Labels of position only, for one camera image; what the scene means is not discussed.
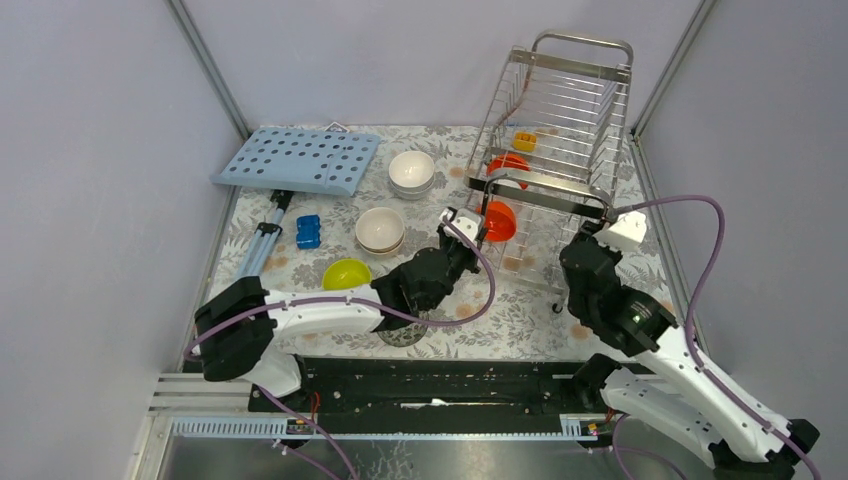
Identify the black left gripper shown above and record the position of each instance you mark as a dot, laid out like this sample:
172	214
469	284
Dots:
472	257

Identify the orange bowl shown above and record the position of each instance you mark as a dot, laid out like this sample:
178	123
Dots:
508	161
499	221

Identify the lime green bowl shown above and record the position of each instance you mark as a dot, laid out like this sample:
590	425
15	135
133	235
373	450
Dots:
346	273

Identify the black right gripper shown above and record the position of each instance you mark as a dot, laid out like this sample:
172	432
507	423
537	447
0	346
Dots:
588	228

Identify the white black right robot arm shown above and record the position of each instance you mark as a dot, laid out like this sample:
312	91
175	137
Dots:
729	430

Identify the stainless steel dish rack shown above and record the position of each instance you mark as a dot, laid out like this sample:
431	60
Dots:
572	91

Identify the blue perforated tray stand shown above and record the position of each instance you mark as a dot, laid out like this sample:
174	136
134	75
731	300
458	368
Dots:
287	161

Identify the white bowl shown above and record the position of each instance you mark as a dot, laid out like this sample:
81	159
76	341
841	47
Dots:
411	169
412	193

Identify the white bowl front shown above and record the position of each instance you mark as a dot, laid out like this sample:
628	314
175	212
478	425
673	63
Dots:
412	193

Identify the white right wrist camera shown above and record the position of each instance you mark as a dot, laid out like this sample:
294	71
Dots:
626	234

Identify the floral table mat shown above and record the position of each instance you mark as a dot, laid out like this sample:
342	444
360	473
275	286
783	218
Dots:
520	325

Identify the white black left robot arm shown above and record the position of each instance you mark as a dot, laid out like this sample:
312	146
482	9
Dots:
238	330

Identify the leopard pattern bowl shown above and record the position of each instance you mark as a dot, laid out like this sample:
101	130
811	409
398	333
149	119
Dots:
405	336

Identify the white slotted cable duct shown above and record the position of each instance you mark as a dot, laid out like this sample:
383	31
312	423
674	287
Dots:
288	428

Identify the blue toy block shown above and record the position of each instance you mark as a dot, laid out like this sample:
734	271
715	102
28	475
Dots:
308	235

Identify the small yellow cup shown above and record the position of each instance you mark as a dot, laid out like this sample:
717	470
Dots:
524	141

